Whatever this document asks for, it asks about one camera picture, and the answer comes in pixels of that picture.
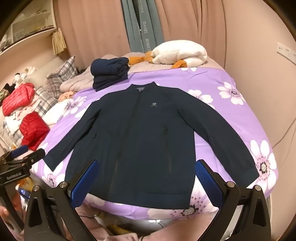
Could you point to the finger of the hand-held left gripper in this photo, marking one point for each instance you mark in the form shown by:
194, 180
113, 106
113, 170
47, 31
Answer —
34, 155
19, 151

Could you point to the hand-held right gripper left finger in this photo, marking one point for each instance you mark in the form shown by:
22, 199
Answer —
83, 183

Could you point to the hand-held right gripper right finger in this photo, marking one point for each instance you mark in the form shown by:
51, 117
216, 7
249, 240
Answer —
208, 183

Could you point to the navy zip jacket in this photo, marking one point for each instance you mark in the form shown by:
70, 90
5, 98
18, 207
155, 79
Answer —
138, 139

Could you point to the stack of folded navy clothes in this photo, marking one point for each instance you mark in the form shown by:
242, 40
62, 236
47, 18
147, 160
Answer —
108, 71

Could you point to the red down jacket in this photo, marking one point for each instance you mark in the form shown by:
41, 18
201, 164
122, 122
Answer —
18, 98
33, 129

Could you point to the white quilt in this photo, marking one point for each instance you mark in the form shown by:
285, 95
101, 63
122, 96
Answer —
56, 112

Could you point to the plaid cloth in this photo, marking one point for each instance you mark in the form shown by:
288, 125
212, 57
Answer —
45, 97

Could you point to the peach cloth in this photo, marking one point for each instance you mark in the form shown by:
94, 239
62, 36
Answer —
67, 95

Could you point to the person's pink clothing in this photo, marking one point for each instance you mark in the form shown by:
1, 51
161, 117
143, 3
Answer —
138, 229

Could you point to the small plush toy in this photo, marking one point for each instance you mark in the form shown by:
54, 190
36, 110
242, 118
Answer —
23, 74

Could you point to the beige quilt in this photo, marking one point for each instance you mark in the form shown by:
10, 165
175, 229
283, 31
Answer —
76, 81

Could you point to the plaid pillow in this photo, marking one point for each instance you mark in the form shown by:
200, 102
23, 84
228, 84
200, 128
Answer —
62, 71

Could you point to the purple floral bed sheet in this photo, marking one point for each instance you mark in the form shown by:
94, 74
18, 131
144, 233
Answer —
208, 81

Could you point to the beige tassel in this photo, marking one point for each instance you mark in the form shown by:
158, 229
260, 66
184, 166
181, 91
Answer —
59, 41

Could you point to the white shelf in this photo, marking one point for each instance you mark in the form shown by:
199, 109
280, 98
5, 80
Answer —
27, 27

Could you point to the white plush goose toy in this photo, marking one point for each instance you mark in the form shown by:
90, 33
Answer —
180, 52

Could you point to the pink curtain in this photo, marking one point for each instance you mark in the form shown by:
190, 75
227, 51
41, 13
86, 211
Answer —
192, 20
92, 30

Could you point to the white power strip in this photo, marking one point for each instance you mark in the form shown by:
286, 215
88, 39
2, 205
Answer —
286, 51

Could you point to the grey-green printed curtain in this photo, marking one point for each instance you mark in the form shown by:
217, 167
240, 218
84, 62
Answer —
143, 23

